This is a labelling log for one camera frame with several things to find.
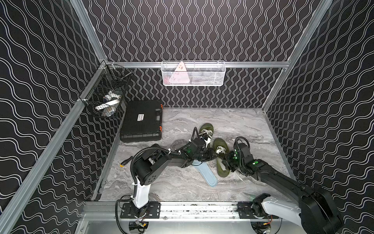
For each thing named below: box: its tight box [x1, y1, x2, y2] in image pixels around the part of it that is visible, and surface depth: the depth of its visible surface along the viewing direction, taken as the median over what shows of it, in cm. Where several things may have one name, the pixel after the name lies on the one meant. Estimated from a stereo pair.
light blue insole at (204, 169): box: [191, 159, 218, 188], surface depth 87 cm
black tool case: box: [119, 99, 164, 143], surface depth 105 cm
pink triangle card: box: [168, 61, 190, 84], surface depth 92 cm
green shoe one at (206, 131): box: [198, 122, 214, 141], surface depth 100 cm
